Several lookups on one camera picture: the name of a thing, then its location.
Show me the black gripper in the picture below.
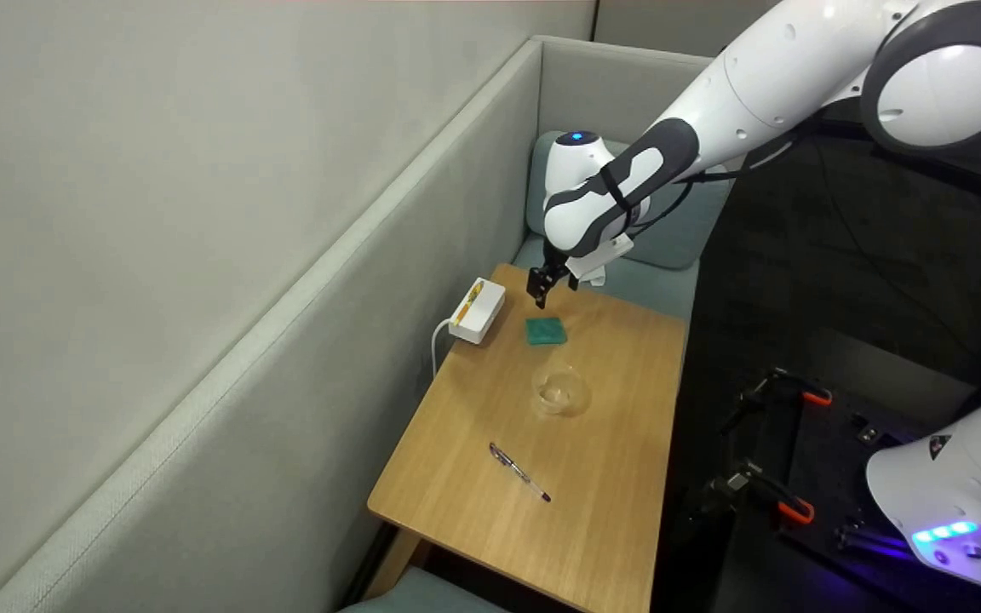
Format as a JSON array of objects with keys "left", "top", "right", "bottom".
[{"left": 527, "top": 257, "right": 580, "bottom": 308}]

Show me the green sponge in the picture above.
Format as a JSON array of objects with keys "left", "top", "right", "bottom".
[{"left": 525, "top": 318, "right": 565, "bottom": 348}]

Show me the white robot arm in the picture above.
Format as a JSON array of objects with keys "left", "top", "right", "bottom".
[{"left": 527, "top": 0, "right": 981, "bottom": 303}]

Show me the white box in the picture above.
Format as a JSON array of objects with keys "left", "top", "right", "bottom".
[{"left": 449, "top": 277, "right": 507, "bottom": 343}]

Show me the orange handled clamp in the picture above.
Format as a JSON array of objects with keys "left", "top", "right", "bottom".
[
  {"left": 731, "top": 367, "right": 834, "bottom": 417},
  {"left": 705, "top": 461, "right": 817, "bottom": 528}
]

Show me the clear glass bowl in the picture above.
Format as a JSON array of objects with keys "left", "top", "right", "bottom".
[{"left": 532, "top": 372, "right": 588, "bottom": 417}]

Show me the white box cable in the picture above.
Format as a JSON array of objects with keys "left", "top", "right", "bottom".
[{"left": 428, "top": 318, "right": 457, "bottom": 377}]

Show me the black pen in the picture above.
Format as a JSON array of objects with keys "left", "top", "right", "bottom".
[{"left": 488, "top": 440, "right": 550, "bottom": 505}]

